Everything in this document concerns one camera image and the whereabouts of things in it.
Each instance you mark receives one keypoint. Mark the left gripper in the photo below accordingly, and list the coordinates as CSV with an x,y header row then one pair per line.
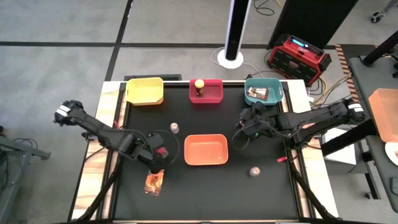
x,y
149,154

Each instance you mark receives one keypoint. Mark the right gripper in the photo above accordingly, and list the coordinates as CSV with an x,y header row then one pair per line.
x,y
264,126

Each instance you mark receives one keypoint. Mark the red-lid smoked paprika tin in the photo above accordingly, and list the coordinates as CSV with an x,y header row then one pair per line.
x,y
162,152

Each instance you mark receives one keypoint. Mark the orange spice packet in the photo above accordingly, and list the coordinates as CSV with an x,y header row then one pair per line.
x,y
154,183

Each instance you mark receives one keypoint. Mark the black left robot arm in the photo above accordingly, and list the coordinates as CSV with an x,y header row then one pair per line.
x,y
99,129

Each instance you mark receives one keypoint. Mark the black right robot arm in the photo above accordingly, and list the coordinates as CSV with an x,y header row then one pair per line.
x,y
311,123

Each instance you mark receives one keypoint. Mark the brown spice packet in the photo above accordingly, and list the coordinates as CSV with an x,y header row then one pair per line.
x,y
258,93

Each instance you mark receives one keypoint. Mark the red plastic bin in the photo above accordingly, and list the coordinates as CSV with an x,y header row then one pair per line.
x,y
211,93

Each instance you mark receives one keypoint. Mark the teal plastic bin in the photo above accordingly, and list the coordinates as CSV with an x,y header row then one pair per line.
x,y
275,93

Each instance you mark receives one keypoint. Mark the orange plastic bin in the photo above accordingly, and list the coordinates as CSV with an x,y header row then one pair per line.
x,y
205,151

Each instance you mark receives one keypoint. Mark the red tag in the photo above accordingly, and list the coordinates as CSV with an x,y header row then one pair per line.
x,y
282,159
116,124

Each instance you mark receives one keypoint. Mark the yellow-lid brown spice shaker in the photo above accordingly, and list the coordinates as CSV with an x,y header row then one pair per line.
x,y
199,88

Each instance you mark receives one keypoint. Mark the yellow plastic bin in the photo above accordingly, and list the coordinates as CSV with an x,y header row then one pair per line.
x,y
144,91

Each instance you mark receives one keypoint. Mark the red black power station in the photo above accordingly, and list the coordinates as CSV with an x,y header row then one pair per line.
x,y
295,62

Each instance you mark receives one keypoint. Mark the white box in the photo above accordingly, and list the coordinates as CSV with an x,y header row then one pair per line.
x,y
339,149

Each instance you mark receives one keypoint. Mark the black side table beam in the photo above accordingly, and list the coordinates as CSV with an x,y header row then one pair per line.
x,y
348,140

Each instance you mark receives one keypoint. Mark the black orange striped floor strip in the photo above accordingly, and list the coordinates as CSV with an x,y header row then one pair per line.
x,y
342,60

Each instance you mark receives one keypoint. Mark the black partition panel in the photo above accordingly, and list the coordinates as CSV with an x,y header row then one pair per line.
x,y
311,18

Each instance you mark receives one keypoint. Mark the grey side table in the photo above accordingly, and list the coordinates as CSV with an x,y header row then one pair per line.
x,y
362,81

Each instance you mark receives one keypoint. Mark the translucent orange crate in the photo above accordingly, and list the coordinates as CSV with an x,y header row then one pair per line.
x,y
385,115

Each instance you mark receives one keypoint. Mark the white plate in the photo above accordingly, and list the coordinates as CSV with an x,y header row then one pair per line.
x,y
392,154

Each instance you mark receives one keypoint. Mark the black side table leg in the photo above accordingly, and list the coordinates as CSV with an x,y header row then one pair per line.
x,y
381,49

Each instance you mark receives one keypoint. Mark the caster wheel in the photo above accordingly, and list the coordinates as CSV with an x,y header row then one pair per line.
x,y
377,17

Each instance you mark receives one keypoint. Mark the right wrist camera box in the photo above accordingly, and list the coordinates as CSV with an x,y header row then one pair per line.
x,y
256,110

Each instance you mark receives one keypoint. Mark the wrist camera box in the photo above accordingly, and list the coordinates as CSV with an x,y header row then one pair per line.
x,y
155,140
256,110

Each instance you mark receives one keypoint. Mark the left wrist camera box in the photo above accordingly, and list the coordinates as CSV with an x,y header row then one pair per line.
x,y
155,140

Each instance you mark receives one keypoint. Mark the black table frame strut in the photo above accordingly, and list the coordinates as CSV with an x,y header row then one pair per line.
x,y
98,194
309,193

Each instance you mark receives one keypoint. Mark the grey desk frame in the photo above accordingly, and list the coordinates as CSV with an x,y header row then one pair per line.
x,y
12,186

